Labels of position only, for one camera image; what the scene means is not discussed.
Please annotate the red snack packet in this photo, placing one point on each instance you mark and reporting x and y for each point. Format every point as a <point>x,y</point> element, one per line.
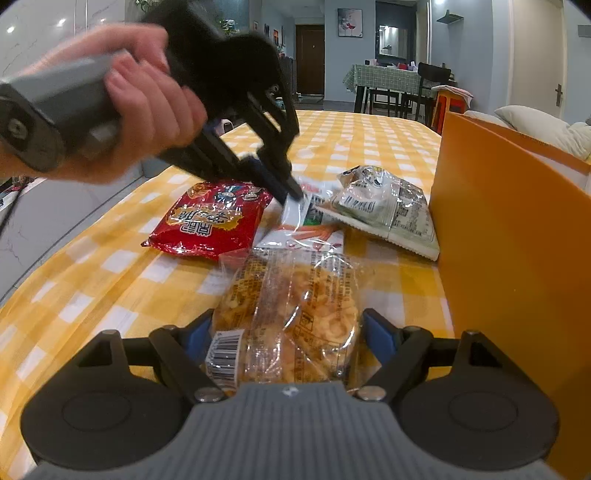
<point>207,221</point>

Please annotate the black dining chair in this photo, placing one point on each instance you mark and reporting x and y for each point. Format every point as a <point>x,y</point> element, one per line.
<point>431,78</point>

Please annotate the clear packet of orange crisps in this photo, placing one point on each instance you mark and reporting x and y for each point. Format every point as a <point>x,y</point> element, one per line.
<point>286,314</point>

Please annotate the brown door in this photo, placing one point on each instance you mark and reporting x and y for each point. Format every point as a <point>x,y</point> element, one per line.
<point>310,60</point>

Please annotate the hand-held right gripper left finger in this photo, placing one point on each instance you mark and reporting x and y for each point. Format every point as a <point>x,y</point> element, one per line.
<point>201,334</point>

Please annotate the dining table with green cloth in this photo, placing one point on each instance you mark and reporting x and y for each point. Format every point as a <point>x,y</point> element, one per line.
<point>383,76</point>

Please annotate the beige sofa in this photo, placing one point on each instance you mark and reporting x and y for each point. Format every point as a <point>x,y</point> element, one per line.
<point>577,138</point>

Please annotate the white slim stick snack packet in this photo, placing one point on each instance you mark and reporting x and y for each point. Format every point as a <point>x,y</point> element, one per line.
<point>302,230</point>

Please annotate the person's left hand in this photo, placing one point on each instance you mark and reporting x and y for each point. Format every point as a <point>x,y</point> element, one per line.
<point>147,110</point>

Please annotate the framed wall picture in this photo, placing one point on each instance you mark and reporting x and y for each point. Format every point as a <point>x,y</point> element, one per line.
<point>349,22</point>

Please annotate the yellow checkered tablecloth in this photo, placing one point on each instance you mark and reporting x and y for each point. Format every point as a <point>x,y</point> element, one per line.
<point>115,286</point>

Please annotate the wall shelf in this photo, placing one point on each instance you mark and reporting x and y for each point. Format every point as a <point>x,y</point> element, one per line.
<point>450,17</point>

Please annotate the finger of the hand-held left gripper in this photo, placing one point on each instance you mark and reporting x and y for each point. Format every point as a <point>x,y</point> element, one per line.
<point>217,161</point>
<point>288,134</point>

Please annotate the white and green snack packet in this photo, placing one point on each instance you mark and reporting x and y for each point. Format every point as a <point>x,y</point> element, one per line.
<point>383,207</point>

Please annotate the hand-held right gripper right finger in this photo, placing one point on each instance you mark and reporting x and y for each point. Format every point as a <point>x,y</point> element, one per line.
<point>381,334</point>

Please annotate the grey bin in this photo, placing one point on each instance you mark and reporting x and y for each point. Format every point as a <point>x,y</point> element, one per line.
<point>226,125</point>

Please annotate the beige cushion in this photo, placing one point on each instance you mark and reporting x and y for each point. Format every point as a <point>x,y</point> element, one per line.
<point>535,122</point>

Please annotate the white door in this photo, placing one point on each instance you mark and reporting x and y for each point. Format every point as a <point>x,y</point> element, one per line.
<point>535,55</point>

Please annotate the orange stool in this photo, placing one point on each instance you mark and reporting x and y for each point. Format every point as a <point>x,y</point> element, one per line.
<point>455,101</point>

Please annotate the orange cardboard box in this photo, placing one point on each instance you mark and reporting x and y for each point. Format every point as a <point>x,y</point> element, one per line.
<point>508,254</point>

